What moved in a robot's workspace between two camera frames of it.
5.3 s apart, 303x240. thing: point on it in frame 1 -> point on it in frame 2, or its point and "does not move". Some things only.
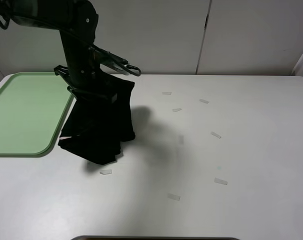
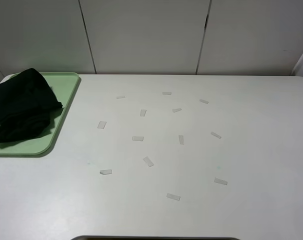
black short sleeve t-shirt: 95,129 -> 21,107
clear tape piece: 215,134 does not move
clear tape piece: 176,197 does not move
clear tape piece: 204,101 does not move
